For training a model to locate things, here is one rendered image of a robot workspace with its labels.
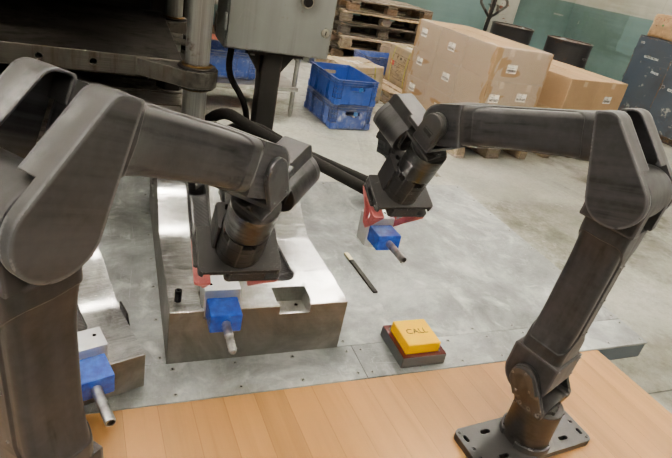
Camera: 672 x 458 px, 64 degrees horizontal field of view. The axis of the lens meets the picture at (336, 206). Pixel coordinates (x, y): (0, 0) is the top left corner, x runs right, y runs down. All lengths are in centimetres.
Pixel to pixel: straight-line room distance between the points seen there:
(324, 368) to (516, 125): 44
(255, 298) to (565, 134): 47
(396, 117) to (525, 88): 396
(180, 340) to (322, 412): 22
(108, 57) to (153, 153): 104
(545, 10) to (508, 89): 498
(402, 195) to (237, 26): 82
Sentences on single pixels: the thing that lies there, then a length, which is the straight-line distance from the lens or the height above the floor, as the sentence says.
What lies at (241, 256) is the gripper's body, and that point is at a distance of 64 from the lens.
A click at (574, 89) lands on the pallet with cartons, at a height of 65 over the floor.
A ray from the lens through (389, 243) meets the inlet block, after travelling 90.
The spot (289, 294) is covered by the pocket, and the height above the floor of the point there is 88.
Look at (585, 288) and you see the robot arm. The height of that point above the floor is 106.
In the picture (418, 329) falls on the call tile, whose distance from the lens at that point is 90.
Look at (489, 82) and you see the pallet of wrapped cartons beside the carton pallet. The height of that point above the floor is 65.
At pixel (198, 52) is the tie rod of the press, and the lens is 137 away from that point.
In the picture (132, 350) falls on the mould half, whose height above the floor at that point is 86.
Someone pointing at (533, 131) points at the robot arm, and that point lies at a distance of 69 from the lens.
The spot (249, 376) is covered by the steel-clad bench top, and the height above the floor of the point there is 80.
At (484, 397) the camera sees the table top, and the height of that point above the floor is 80.
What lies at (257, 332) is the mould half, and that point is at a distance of 81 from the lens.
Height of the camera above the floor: 136
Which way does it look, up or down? 25 degrees down
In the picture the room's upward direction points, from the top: 12 degrees clockwise
